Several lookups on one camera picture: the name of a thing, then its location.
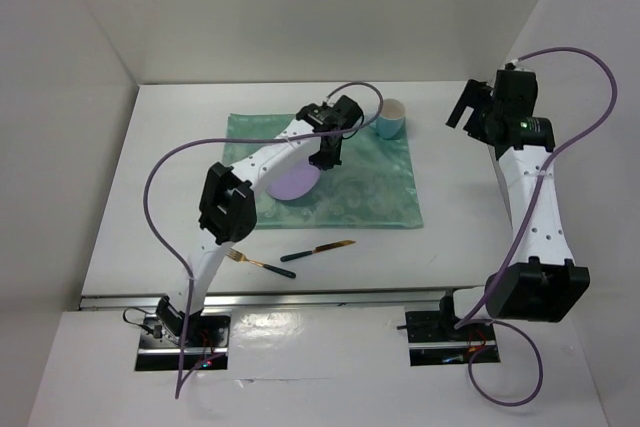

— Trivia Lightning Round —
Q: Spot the green patterned cloth placemat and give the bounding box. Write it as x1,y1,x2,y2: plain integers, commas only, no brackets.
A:
219,112,425,231

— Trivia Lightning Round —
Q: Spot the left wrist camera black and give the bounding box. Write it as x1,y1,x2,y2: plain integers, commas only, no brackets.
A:
330,95,364,130

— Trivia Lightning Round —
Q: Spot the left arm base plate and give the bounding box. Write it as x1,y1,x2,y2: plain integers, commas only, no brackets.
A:
134,314,231,372

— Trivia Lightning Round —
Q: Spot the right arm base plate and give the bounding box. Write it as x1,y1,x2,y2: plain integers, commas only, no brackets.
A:
398,310,500,367

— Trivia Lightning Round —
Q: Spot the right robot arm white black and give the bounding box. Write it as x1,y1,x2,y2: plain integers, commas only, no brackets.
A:
436,71,590,339

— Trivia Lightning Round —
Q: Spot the light blue mug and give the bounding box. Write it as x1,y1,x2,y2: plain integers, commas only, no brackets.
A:
372,98,406,140

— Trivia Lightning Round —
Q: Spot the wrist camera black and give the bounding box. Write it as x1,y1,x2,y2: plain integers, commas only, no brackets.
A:
493,69,538,118
330,95,364,130

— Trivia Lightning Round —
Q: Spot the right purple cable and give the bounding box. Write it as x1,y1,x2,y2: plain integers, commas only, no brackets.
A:
454,46,619,407

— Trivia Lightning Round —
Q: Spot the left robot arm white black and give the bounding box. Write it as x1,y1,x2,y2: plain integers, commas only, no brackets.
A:
151,97,362,346

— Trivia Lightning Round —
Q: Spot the purple cable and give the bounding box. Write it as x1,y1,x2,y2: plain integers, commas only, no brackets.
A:
143,81,385,400
454,46,619,407

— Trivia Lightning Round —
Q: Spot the purple plastic plate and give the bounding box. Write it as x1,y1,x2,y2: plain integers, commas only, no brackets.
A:
266,161,321,201

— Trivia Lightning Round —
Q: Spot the gold fork black handle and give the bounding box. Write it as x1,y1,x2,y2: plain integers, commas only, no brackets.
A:
226,249,297,279

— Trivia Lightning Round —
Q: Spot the front aluminium rail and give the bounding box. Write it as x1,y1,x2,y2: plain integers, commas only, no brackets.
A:
77,285,476,311

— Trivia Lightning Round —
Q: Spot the gold knife black handle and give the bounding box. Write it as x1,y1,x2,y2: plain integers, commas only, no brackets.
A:
279,240,356,263

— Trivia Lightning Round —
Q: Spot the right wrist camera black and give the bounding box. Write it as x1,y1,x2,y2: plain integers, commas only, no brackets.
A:
493,69,538,118

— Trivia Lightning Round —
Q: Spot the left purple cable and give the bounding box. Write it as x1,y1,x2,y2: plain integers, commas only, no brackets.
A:
143,81,385,400

